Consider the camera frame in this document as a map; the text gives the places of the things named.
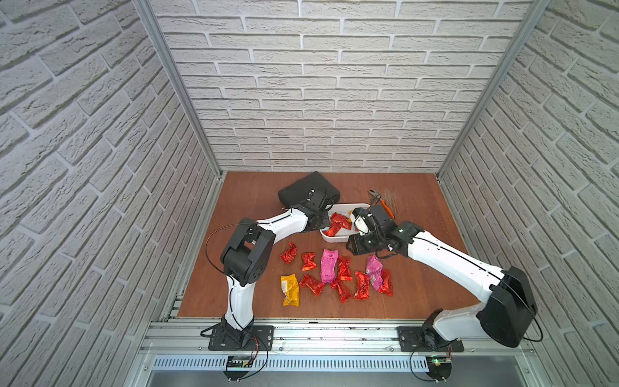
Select red tea bag packet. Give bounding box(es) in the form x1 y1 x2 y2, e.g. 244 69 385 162
299 273 325 297

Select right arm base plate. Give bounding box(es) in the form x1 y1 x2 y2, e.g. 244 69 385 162
396 327 464 352

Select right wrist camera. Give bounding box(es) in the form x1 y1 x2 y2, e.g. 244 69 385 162
350 207 373 235

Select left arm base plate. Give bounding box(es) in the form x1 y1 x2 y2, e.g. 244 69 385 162
208 324 275 352

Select left controller board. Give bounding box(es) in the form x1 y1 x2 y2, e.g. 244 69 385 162
223 356 255 382

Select magenta tea bag packet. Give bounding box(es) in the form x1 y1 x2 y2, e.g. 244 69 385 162
320 249 339 284

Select aluminium rail frame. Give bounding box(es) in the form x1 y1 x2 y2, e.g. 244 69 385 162
124 319 551 386

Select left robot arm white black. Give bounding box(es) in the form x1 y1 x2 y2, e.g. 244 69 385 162
221 187 340 347

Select controller board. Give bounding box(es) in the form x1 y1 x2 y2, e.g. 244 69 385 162
223 356 255 382
426 356 452 382

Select white plastic storage box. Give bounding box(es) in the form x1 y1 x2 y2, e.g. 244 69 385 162
320 203 370 243

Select orange handled pliers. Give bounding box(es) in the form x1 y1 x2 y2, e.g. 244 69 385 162
368 190 395 219

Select red tea bag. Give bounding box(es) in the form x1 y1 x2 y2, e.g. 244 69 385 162
330 213 352 230
330 278 352 303
301 252 318 272
338 256 353 282
323 223 342 238
354 271 371 300
378 269 393 297
280 243 298 264

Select black plastic tool case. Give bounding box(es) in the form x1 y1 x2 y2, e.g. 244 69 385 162
278 171 341 208

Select right controller board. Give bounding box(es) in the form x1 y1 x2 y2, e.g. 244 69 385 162
426 356 452 382

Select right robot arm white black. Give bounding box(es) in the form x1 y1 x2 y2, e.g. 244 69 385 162
347 205 538 352

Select yellow tea bag packet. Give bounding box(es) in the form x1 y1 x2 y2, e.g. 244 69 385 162
280 274 300 307

